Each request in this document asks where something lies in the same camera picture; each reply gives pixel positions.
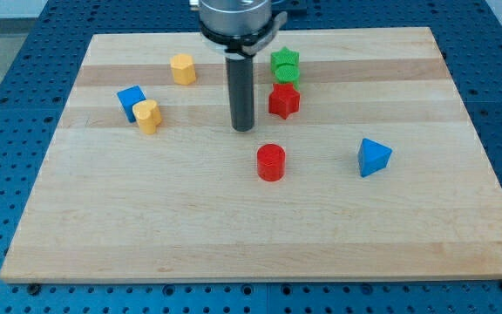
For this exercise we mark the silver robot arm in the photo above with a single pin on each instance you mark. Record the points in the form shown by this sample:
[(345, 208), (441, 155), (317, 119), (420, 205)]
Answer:
[(238, 29)]

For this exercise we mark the red star block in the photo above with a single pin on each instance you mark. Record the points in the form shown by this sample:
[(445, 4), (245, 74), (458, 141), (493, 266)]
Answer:
[(284, 100)]

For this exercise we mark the green star block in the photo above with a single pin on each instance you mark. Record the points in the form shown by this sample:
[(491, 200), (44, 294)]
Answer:
[(284, 56)]

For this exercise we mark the red cylinder block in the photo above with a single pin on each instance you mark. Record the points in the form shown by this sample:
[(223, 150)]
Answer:
[(271, 160)]

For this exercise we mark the black cylindrical pointer rod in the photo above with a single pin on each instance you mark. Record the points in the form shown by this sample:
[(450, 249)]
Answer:
[(240, 82)]

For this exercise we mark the green cylinder block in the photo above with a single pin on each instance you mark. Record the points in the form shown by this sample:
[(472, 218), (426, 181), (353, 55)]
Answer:
[(286, 74)]

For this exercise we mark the wooden board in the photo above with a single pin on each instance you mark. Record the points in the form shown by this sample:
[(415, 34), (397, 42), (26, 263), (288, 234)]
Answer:
[(111, 204)]

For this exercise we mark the yellow heart block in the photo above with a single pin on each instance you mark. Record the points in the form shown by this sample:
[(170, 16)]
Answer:
[(147, 115)]

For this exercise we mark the yellow hexagon block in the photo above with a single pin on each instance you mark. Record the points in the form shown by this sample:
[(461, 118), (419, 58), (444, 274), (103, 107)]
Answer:
[(183, 70)]

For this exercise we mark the blue triangle block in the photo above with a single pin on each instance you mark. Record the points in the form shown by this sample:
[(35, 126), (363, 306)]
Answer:
[(372, 157)]

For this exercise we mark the blue cube block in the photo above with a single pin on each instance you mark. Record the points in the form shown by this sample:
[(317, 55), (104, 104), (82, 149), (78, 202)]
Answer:
[(128, 98)]

